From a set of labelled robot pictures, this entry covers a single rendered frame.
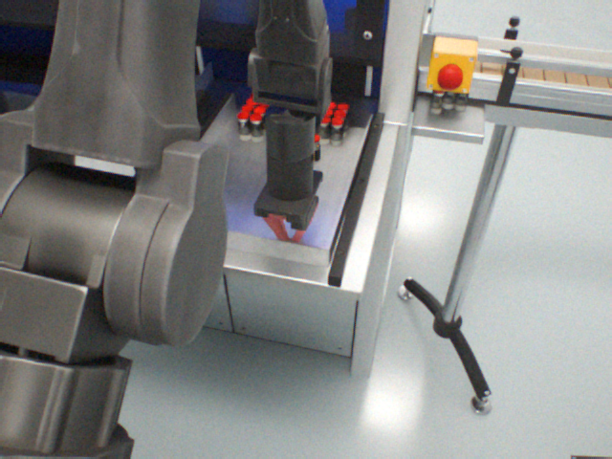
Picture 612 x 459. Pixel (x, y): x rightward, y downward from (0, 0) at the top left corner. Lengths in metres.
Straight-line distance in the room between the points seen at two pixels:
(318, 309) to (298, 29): 1.00
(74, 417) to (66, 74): 0.14
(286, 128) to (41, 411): 0.44
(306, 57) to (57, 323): 0.39
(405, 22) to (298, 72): 0.38
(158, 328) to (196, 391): 1.42
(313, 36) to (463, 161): 1.96
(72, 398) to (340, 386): 1.43
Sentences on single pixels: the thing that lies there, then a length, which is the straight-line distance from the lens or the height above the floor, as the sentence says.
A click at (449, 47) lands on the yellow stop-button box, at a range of 0.95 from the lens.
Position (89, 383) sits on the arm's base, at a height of 1.23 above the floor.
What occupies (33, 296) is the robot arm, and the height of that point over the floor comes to 1.26.
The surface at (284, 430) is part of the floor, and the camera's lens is 1.58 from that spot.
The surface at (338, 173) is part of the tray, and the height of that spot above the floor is 0.88.
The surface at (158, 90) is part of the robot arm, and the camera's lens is 0.24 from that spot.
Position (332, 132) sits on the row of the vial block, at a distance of 0.93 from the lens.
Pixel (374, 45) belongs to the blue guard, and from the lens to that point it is 0.95.
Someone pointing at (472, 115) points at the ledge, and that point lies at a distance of 1.07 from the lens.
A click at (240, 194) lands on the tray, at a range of 0.85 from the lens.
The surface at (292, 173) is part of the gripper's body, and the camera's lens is 0.64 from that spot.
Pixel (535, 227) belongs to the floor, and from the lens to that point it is 2.23.
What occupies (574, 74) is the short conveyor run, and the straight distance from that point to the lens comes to 1.17.
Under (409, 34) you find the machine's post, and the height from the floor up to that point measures 1.05.
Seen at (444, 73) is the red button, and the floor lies 1.01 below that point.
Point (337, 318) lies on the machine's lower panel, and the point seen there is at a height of 0.26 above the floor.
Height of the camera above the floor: 1.43
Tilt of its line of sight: 45 degrees down
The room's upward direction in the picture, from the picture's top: straight up
